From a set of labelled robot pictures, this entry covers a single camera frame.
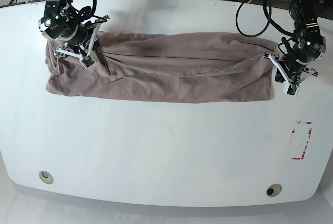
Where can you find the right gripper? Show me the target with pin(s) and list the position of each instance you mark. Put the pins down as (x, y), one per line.
(84, 41)

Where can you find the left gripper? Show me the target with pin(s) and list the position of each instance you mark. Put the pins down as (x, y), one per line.
(290, 70)

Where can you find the mauve t-shirt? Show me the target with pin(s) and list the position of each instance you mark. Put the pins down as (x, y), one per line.
(183, 68)

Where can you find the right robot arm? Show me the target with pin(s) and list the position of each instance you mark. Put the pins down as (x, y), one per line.
(61, 19)

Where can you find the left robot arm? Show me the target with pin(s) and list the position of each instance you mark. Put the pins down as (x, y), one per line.
(302, 46)

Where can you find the red tape rectangle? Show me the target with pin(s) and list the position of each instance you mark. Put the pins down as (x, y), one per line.
(299, 140)

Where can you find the right table grommet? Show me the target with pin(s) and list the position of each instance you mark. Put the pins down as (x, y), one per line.
(273, 190)

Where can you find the table grommet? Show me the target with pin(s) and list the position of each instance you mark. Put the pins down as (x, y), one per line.
(273, 190)
(46, 177)

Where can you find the left table grommet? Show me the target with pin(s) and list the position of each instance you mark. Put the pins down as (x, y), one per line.
(46, 177)

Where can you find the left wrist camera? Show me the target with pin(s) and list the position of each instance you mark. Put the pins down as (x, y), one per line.
(291, 89)

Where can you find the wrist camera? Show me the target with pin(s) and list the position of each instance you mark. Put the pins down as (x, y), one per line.
(87, 61)
(291, 89)

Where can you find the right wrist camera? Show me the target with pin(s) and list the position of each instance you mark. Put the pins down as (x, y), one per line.
(87, 61)

